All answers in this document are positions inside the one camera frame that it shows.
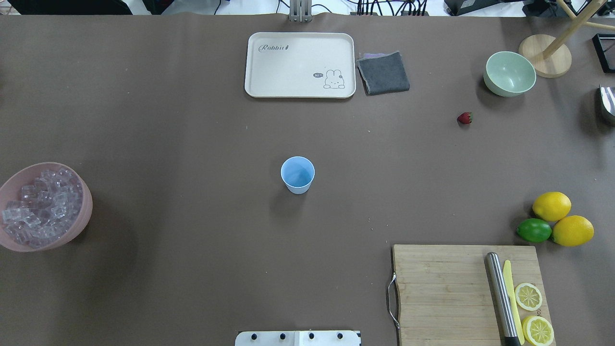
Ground mint green bowl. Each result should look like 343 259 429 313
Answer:
483 51 537 97

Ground lower yellow lemon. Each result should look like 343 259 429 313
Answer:
552 215 595 247

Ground yellow plastic knife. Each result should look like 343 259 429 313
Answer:
503 260 525 346

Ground bamboo cutting board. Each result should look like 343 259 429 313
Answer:
390 245 545 346

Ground pile of clear ice cubes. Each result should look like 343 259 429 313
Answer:
1 168 83 249

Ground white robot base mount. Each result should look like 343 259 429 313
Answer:
234 329 362 346

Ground upper lemon half slice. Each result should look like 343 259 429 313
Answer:
514 282 544 311

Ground upper yellow lemon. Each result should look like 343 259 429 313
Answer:
532 191 572 222

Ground aluminium camera post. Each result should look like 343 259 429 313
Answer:
288 0 313 23

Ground pink bowl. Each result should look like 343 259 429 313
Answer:
0 162 93 252

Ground lemon half slice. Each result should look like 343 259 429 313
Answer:
514 282 544 311
521 316 555 346

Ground red strawberry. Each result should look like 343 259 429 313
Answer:
456 111 474 125

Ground light blue cup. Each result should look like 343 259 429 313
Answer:
280 156 316 195

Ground green lime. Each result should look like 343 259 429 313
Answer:
516 218 553 243

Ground cream rabbit serving tray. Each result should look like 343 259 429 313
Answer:
244 32 357 99

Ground lower lemon half slice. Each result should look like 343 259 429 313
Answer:
521 316 555 346

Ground grey folded cloth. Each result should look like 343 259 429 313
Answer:
357 51 410 96

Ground wooden mug tree stand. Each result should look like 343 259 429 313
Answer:
518 0 615 78

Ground yellow lemon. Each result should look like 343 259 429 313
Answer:
532 191 572 222
552 215 595 247

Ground steel muddler rod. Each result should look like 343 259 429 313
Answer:
486 252 520 346

